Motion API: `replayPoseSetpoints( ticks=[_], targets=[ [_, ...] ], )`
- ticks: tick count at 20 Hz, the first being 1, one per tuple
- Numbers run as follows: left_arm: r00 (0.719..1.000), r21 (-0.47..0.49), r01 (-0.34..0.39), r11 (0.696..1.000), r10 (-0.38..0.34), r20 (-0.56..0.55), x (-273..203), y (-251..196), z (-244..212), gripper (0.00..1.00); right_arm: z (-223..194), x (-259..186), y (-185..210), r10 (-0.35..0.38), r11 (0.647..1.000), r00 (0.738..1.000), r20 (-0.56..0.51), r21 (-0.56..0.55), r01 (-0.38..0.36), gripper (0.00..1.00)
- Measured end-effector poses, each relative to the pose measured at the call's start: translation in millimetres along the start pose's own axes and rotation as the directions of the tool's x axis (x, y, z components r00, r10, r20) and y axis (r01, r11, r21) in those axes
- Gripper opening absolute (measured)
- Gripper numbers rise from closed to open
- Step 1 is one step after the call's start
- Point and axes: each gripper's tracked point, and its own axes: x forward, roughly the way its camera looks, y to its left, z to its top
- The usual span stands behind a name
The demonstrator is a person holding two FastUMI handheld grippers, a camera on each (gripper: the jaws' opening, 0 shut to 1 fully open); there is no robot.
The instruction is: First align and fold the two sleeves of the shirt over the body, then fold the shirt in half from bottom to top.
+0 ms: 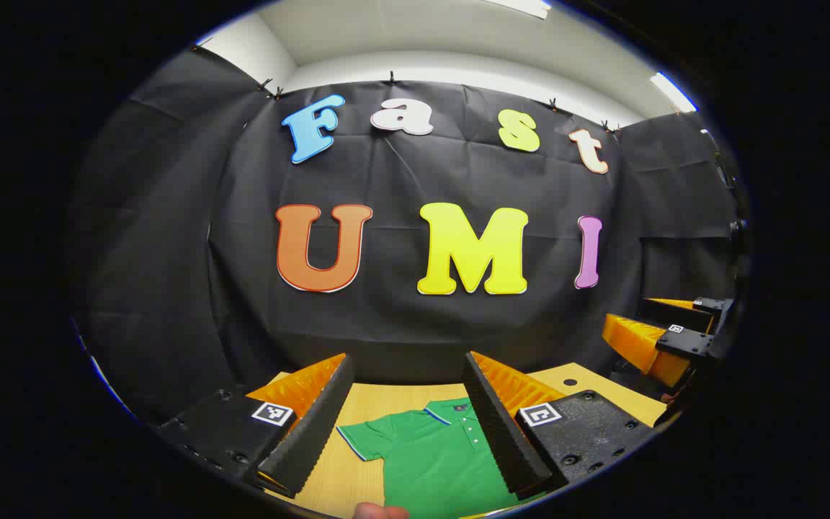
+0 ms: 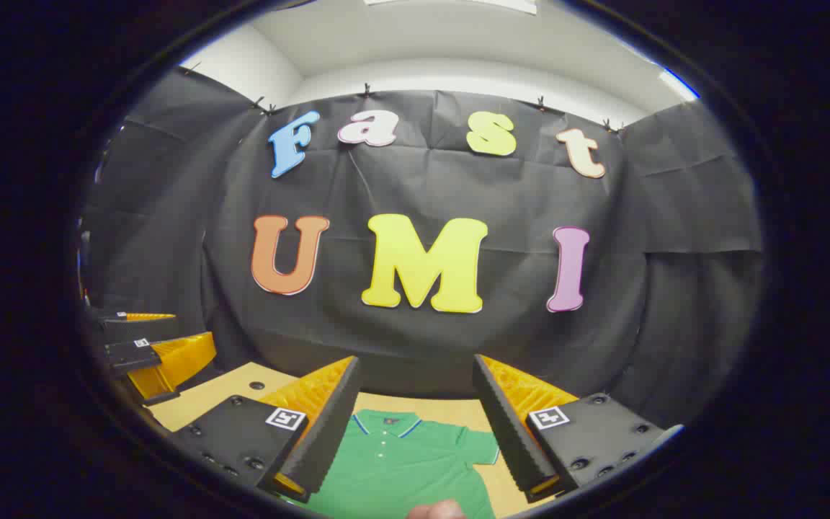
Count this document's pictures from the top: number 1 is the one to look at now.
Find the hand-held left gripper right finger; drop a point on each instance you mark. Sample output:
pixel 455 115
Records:
pixel 501 425

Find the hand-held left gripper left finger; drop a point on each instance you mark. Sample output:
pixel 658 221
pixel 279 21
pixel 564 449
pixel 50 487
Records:
pixel 314 425

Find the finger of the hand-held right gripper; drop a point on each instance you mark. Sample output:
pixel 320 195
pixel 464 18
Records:
pixel 681 308
pixel 642 344

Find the green T-shirt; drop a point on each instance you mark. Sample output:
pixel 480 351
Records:
pixel 429 461

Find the black backdrop cloth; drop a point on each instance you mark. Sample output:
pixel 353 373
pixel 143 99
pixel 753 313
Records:
pixel 386 324

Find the ceiling light panel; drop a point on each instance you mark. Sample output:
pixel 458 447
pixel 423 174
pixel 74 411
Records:
pixel 673 92
pixel 523 6

